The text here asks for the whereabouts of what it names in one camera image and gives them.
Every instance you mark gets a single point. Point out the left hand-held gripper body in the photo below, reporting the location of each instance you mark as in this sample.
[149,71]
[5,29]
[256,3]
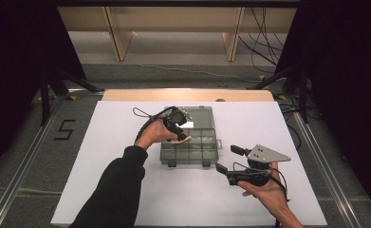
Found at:
[176,117]

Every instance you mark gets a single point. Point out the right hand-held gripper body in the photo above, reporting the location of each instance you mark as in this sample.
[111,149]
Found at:
[265,154]

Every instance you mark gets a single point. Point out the transparent grey plastic compartment box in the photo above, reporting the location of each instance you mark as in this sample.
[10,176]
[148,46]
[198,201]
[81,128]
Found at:
[202,152]

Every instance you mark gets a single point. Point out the person's left hand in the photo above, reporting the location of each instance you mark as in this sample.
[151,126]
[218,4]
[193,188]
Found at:
[154,133]

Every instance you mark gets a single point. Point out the person's right hand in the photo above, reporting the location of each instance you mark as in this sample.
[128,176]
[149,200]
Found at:
[270,193]

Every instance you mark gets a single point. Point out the light wooden table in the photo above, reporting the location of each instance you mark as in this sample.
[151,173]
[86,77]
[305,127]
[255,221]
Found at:
[186,95]

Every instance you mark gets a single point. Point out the white table cover sheet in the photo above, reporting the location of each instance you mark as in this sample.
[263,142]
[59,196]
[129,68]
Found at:
[189,196]

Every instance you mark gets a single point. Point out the black metal stand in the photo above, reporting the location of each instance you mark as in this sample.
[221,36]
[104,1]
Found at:
[295,79]
[51,85]

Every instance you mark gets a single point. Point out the beige wooden bench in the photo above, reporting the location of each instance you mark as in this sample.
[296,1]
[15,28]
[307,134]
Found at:
[173,19]

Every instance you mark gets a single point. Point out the black curtain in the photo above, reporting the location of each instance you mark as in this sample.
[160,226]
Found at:
[341,79]
[18,63]

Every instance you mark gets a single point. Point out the aluminium floor rail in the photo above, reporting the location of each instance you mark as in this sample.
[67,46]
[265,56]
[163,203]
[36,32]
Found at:
[18,177]
[325,167]

